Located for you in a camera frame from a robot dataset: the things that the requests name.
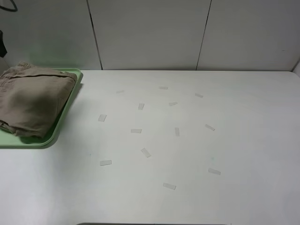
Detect clear tape strip centre left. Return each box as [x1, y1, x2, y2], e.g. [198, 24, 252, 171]
[130, 128, 142, 134]

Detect clear tape strip centre right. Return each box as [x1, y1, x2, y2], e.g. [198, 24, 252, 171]
[205, 124, 215, 131]

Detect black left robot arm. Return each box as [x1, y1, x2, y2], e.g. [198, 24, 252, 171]
[0, 30, 7, 58]

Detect clear tape strip front right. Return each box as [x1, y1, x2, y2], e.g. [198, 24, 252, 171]
[208, 168, 221, 175]

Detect clear tape strip near waistband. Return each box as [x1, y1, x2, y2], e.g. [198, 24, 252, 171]
[141, 148, 151, 158]

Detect clear tape strip centre upper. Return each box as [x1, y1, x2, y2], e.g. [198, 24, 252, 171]
[138, 103, 144, 110]

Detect green plastic tray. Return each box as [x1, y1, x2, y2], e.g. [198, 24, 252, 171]
[0, 68, 83, 149]

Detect black left camera cable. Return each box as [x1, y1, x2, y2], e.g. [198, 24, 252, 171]
[0, 0, 18, 12]

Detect clear tape strip front left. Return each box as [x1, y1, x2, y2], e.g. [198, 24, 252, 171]
[99, 160, 112, 166]

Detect clear tape strip mid left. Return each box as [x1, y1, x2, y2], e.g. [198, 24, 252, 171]
[98, 114, 107, 122]

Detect khaki shorts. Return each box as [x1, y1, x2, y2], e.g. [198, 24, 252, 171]
[0, 62, 77, 138]

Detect clear tape strip centre middle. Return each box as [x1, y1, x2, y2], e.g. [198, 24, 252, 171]
[174, 127, 180, 136]

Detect clear tape strip front centre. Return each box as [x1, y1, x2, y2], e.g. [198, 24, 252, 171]
[163, 183, 176, 190]

